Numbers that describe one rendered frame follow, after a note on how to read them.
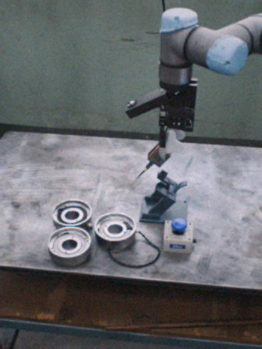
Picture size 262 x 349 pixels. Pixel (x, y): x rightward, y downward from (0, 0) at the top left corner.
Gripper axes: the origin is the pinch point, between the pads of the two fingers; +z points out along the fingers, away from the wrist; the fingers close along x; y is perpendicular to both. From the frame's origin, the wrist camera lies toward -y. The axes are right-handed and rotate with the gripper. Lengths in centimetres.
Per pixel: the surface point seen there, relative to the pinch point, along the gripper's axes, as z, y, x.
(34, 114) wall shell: 81, -87, 147
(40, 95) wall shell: 67, -82, 148
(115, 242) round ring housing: 16.4, -9.2, -17.1
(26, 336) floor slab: 100, -50, 7
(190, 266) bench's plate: 19.7, 9.6, -19.4
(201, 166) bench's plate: 19.7, 11.3, 22.8
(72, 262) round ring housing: 17.5, -18.6, -24.0
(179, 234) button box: 15.1, 6.3, -13.5
